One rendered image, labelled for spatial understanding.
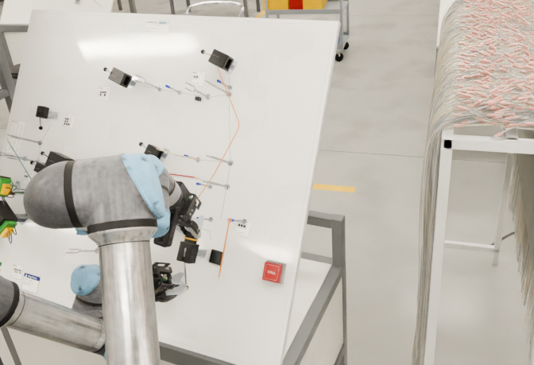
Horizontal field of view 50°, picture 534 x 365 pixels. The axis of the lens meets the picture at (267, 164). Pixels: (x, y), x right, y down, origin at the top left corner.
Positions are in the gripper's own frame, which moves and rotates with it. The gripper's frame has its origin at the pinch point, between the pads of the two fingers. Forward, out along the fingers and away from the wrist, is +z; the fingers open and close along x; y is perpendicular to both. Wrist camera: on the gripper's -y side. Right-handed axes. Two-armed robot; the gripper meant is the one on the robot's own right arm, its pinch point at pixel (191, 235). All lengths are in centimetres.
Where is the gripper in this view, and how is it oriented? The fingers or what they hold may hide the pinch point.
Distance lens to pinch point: 169.0
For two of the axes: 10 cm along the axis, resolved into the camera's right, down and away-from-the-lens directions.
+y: 3.6, -8.3, 4.4
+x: -9.0, -1.9, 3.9
